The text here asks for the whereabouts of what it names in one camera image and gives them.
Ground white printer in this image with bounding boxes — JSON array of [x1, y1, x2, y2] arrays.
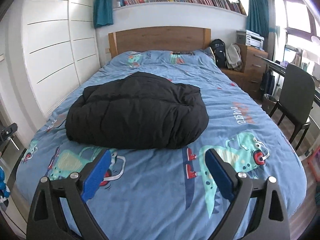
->
[[236, 30, 264, 50]]

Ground blue dinosaur print bed cover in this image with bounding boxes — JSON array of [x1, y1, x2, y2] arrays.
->
[[16, 50, 307, 239]]

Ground black puffer jacket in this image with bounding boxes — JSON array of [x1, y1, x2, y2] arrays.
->
[[66, 72, 209, 150]]

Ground dark grey chair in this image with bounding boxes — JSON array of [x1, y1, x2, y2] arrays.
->
[[269, 76, 315, 149]]

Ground wooden nightstand drawers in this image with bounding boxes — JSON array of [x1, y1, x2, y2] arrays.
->
[[220, 44, 268, 100]]

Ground beige cloth pile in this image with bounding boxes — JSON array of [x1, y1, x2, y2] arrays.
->
[[226, 43, 242, 72]]

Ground wooden headboard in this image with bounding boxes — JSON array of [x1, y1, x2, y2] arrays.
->
[[108, 26, 211, 58]]

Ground black backpack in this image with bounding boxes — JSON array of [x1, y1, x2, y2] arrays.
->
[[210, 39, 226, 68]]

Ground dark desk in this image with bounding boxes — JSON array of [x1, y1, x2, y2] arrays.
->
[[255, 55, 319, 106]]

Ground teal curtain left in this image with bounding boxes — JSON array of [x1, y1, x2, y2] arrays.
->
[[93, 0, 113, 29]]

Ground teal curtain right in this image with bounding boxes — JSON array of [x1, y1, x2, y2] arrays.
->
[[246, 0, 271, 41]]

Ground teal curtain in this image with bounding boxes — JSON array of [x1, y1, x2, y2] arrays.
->
[[93, 0, 113, 29], [246, 0, 271, 41]]

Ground white wardrobe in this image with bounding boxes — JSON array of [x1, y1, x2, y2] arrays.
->
[[1, 0, 100, 146]]

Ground black waste bin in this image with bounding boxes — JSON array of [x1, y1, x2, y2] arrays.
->
[[261, 94, 277, 114]]

